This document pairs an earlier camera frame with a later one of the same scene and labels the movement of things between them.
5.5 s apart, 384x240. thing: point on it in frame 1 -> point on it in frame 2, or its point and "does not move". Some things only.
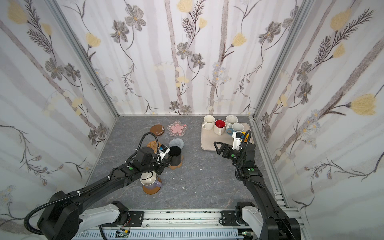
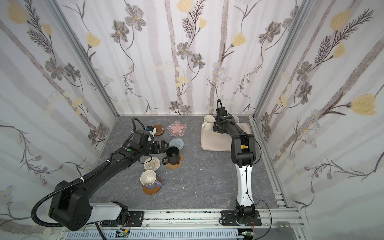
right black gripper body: x=229 y=153 -> x=221 y=120
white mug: x=209 y=122 does not move
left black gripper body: x=163 y=162 -> x=155 y=147
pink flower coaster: x=177 y=128 does not move
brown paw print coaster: x=174 y=167 does not move
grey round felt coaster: x=176 y=142 does not move
